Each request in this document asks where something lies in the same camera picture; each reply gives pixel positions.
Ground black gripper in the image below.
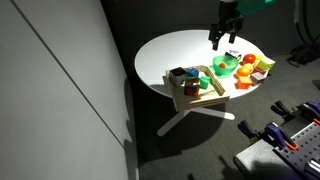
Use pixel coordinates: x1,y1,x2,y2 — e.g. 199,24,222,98
208,1,244,50

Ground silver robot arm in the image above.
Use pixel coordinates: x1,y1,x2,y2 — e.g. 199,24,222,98
208,0,244,50

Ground magenta block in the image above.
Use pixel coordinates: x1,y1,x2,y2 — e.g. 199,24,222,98
252,67,266,75

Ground wooden tray box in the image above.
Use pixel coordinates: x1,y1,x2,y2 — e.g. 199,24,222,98
163,65,230,111

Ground green plastic bowl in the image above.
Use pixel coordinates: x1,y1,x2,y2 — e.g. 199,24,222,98
210,55,238,78

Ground small orange ball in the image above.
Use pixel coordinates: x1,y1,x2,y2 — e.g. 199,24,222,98
219,63,226,68

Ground red tomato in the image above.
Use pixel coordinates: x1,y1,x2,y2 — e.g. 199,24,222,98
243,54,256,64

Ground yellow lemon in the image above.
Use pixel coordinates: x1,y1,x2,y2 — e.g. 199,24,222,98
243,63,254,71

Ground orange fruit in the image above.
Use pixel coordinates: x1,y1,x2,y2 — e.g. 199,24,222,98
236,67,250,76

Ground blue cube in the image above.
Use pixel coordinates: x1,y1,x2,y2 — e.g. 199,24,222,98
186,68,199,78

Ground light green cube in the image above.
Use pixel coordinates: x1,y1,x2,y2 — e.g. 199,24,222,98
257,57,275,71

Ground orange cube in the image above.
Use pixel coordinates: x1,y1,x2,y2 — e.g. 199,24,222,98
235,76,252,89

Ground red multicoloured cube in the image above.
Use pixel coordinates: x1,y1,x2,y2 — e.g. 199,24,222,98
184,78,200,96

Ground purple clamp right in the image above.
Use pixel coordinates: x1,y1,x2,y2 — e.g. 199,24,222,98
237,120,299,150

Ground purple clamp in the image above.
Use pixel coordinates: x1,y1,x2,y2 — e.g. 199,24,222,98
271,101,320,124
237,120,299,150

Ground purple clamp left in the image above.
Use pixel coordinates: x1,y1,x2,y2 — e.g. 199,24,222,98
271,101,320,124

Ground black perforated breadboard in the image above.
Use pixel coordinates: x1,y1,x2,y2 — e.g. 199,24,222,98
234,116,320,180

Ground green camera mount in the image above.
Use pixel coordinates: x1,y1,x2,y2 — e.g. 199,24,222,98
236,0,277,15

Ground black cable bundle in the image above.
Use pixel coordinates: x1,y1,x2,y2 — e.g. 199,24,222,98
288,0,320,68

